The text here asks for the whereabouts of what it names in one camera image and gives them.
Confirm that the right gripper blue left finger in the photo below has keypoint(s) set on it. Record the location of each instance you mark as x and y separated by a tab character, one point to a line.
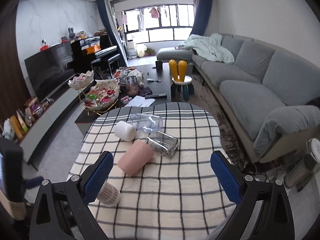
59	207

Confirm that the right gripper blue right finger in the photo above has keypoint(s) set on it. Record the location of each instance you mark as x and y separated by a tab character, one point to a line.
262	210

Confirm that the patterned paper cup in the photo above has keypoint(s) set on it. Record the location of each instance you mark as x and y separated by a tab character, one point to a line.
109	195

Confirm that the pink plastic cup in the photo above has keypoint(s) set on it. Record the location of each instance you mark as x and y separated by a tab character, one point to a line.
135	157

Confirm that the white plastic cup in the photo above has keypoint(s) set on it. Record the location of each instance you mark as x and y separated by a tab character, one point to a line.
124	131

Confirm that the white plastic bag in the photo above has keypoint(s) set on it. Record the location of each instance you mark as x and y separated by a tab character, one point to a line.
8	132

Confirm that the orange snack box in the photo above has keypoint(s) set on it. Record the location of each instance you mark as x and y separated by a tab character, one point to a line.
17	127

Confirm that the white tv cabinet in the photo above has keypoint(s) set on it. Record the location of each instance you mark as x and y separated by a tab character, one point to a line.
63	99

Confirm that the black flat television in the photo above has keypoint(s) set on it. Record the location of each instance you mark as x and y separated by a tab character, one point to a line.
48	70

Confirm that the small shell candy bowl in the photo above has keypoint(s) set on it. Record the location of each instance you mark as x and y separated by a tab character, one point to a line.
81	81

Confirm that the grey sectional sofa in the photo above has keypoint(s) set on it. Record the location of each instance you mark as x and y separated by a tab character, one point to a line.
270	95

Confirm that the large shell candy bowl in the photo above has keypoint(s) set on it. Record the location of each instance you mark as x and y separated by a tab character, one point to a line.
101	96

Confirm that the checkered tablecloth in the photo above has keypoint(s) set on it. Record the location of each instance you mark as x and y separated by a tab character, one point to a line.
169	198

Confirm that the clear grey square glass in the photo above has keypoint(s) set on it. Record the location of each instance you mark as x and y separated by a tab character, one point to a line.
162	143

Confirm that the black upright piano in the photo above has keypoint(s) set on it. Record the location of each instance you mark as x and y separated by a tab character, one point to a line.
93	52

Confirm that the white paper sheet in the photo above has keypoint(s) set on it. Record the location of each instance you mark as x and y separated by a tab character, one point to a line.
139	101

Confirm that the grey bunny plush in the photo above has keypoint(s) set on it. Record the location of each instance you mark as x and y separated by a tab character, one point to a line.
71	33

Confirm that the clear snack jar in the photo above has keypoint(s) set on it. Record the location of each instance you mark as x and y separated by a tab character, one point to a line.
131	85

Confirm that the black remote control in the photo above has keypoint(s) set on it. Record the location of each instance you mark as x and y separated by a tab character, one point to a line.
154	96

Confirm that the yellow eared kids stool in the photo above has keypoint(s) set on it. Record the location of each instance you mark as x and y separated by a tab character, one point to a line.
180	80

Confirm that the light green blanket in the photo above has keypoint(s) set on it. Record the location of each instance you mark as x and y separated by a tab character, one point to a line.
208	47

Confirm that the black mug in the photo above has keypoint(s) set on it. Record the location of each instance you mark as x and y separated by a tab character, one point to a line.
159	65

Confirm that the left blue curtain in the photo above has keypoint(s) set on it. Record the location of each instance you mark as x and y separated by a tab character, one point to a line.
107	19

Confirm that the blue curtain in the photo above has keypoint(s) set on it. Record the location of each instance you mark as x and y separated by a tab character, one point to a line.
107	19
202	16

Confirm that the right blue curtain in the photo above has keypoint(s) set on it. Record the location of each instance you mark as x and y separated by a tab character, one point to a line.
202	16

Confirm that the window with hanging laundry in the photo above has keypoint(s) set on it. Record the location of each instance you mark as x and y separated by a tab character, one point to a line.
169	22

